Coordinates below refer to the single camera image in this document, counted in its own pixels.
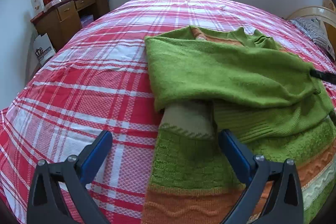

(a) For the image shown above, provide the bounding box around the green orange knitted sweater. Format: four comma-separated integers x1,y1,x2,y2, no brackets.
142,26,335,223

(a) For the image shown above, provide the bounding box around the striped pillow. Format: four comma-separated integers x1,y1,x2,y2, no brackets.
289,17,335,63

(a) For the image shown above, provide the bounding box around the cream wooden headboard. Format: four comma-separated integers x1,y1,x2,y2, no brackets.
286,6,335,50

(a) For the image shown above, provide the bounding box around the red white plaid bedsheet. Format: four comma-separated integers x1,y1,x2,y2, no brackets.
1,0,335,223

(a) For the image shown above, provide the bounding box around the white paper bag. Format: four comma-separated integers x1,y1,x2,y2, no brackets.
33,34,56,66

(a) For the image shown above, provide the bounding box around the brown wooden desk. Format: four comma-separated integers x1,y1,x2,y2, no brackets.
31,0,110,52

